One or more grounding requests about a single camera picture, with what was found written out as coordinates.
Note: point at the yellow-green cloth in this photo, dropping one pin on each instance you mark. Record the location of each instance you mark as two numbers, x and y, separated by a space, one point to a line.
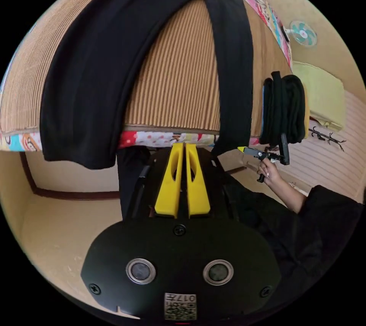
323 94

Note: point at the person's right hand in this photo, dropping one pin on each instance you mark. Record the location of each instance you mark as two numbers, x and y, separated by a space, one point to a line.
270 172

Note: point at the pile of clothes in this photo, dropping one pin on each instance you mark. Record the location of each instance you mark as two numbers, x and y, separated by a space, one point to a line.
286 108

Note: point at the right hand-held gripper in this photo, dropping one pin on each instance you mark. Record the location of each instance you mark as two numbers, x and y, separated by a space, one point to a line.
258 154

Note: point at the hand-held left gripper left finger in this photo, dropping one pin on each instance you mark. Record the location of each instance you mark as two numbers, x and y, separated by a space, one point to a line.
165 194

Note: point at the black pants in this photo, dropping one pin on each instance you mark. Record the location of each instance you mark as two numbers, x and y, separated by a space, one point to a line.
94 74

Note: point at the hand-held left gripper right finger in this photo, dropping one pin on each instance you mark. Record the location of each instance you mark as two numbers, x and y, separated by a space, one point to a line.
200 194

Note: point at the person's body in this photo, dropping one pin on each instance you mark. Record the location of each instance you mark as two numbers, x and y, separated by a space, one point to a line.
314 234

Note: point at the wall fan with teal blades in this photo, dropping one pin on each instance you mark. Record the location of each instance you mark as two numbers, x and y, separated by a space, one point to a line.
303 33

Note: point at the person's right forearm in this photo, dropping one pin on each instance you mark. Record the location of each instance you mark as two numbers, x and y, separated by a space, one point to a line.
288 195

